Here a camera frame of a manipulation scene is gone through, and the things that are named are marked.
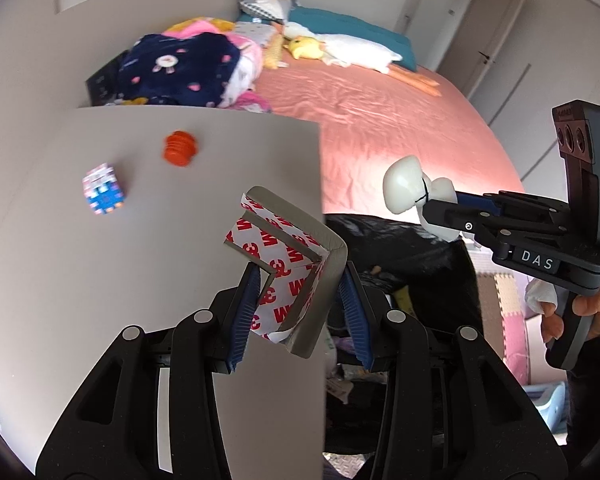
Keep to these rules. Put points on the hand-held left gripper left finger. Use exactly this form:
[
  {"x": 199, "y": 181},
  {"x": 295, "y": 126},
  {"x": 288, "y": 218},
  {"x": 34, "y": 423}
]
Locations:
[{"x": 245, "y": 320}]

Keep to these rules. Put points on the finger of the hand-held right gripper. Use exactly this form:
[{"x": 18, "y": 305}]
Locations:
[
  {"x": 460, "y": 222},
  {"x": 525, "y": 207}
]

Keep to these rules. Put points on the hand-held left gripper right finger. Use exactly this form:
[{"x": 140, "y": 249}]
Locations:
[{"x": 355, "y": 320}]

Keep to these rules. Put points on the black trash bag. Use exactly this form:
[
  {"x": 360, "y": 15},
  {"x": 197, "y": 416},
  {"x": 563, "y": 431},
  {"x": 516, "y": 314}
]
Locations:
[{"x": 405, "y": 240}]

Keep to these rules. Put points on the grey corner guard with tape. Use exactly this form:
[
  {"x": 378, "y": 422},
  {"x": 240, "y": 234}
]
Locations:
[{"x": 320, "y": 270}]

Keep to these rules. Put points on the white bone-shaped object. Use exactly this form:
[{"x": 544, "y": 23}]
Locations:
[{"x": 402, "y": 185}]

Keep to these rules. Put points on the white crumpled cloth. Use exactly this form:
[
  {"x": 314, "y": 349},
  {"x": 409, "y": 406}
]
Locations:
[{"x": 539, "y": 292}]

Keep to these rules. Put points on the pastel foam play mat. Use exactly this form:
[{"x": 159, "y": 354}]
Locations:
[{"x": 505, "y": 320}]

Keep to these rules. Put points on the bed with pink sheet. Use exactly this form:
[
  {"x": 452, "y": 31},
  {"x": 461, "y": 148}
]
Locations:
[{"x": 380, "y": 120}]

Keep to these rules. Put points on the orange ribbed toy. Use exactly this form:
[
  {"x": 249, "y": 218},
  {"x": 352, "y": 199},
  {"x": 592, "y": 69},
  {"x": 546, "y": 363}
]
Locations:
[{"x": 180, "y": 149}]

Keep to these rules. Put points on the white door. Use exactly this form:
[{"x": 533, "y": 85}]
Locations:
[{"x": 485, "y": 25}]

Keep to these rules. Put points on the colourful puzzle cube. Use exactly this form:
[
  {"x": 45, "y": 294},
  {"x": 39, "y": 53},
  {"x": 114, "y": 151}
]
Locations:
[{"x": 104, "y": 190}]

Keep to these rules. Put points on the white goose plush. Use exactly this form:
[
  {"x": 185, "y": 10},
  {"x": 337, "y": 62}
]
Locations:
[{"x": 360, "y": 52}]

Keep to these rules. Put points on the light blue plastic stool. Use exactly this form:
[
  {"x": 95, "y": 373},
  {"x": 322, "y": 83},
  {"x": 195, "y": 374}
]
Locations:
[{"x": 547, "y": 410}]

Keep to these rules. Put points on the long yellow plush toy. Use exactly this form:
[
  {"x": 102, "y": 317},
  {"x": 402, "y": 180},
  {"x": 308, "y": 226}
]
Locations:
[{"x": 274, "y": 52}]

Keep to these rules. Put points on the navy printed blanket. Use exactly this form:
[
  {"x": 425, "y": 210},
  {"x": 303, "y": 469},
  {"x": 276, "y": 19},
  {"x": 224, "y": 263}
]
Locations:
[{"x": 180, "y": 70}]

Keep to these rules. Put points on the black box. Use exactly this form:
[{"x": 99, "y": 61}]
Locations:
[{"x": 102, "y": 82}]

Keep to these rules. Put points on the patterned pillow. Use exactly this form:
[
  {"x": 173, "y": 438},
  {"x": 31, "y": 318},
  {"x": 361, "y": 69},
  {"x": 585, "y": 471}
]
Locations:
[{"x": 265, "y": 2}]

